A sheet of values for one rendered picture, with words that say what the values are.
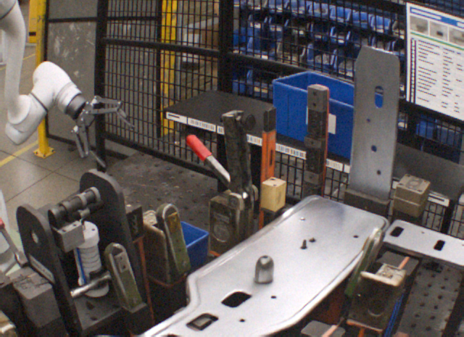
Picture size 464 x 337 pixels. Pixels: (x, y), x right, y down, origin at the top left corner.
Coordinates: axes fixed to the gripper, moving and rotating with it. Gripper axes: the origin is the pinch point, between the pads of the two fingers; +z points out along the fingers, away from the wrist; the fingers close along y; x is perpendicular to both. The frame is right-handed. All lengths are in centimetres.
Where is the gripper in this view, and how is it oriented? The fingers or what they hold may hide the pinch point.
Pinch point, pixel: (117, 145)
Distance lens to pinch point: 166.5
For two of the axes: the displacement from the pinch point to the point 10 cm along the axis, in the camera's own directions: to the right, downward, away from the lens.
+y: 6.2, -7.8, -0.8
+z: 7.7, 6.3, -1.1
